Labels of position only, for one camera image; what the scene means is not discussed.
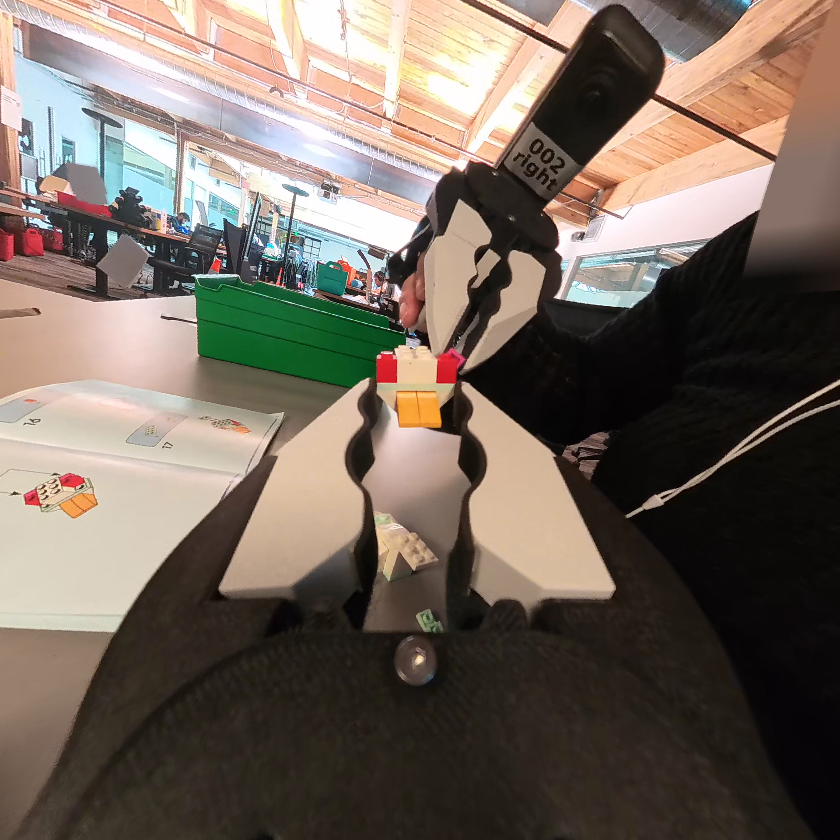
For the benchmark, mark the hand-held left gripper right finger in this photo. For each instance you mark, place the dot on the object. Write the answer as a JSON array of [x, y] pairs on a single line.
[[538, 518]]

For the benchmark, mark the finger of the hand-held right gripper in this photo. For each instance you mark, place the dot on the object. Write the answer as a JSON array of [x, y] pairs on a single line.
[[449, 275], [515, 295]]

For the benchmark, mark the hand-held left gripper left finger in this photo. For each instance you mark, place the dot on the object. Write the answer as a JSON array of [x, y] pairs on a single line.
[[302, 505]]

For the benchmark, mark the red white orange lego head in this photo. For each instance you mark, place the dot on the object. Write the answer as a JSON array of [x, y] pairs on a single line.
[[417, 387]]

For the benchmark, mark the person's right forearm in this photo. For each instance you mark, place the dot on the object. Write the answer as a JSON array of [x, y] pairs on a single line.
[[623, 341]]

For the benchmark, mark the white lego assembly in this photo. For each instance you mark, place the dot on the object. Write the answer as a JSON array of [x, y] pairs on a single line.
[[403, 548]]

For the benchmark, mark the light green lego piece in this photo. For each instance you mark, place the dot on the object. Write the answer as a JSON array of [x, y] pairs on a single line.
[[430, 620]]

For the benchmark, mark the lego instruction booklet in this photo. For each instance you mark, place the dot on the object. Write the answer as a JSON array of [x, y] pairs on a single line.
[[111, 525]]

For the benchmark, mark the person's right hand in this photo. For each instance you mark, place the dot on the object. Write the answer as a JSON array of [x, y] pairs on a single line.
[[413, 305]]

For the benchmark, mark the green tote bag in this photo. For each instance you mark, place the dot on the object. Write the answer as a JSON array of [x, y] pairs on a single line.
[[331, 277]]

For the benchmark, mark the ceiling projector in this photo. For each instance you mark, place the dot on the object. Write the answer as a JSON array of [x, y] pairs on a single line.
[[329, 191]]

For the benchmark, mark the green plastic bin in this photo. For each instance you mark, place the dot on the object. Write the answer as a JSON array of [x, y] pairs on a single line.
[[295, 328]]

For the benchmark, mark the person's black sweater torso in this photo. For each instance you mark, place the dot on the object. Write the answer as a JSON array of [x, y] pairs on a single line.
[[722, 590]]

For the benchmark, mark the black computer monitor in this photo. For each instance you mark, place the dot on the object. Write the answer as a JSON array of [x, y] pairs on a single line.
[[243, 243]]

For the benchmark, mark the black swivel office chair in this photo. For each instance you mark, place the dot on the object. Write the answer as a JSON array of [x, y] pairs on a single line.
[[190, 253]]

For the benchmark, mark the black equipment on desk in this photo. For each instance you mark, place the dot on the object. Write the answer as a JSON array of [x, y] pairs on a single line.
[[130, 207]]

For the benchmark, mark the wooden office desk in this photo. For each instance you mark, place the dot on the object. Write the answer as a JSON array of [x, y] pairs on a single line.
[[79, 213]]

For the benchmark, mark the red bag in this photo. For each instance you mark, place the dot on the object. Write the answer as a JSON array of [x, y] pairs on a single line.
[[27, 241]]

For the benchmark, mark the wall air vent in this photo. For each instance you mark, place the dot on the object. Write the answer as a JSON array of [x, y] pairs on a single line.
[[594, 229]]

